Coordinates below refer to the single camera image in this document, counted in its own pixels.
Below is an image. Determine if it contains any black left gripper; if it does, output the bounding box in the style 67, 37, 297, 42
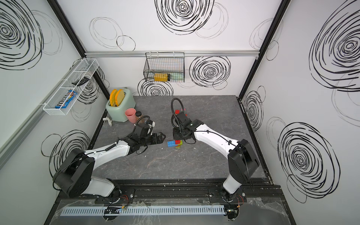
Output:
140, 131, 166, 147

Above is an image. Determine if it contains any blue long lego brick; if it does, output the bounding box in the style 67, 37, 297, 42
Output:
167, 141, 177, 147

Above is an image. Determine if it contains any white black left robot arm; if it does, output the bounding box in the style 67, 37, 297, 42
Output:
52, 122, 166, 199

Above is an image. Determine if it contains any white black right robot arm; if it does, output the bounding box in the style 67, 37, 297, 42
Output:
171, 112, 260, 195

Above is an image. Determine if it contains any brown spice jar black lid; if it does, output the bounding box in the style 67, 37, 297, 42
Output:
135, 111, 145, 124

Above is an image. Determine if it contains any pink plastic cup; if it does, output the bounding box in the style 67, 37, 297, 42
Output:
125, 108, 137, 124

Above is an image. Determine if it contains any mint green toaster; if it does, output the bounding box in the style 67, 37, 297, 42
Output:
106, 88, 136, 122

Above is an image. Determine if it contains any light green box in basket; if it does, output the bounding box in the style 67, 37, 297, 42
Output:
168, 72, 185, 83

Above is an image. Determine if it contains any yellow box in basket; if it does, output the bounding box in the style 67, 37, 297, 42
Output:
153, 73, 169, 82

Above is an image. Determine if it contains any right toy bread slice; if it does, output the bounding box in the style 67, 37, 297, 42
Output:
115, 89, 125, 107

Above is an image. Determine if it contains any toy bread slice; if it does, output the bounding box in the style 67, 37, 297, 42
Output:
109, 89, 118, 107
115, 89, 125, 107

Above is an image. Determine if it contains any left toy bread slice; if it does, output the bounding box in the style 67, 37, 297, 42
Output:
109, 89, 118, 107

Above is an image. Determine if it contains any black remote on shelf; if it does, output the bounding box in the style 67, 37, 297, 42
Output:
72, 77, 90, 87

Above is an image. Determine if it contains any blue snack packet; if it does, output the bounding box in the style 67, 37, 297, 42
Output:
55, 90, 77, 109

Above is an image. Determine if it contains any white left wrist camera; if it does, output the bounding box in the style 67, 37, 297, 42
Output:
147, 120, 155, 134

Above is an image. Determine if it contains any black wire wall basket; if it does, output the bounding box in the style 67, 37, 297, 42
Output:
143, 51, 185, 82

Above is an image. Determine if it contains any white slotted cable duct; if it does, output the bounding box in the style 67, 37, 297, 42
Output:
60, 205, 226, 217

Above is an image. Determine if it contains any white wire wall shelf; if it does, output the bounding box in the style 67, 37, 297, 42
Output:
43, 58, 99, 116

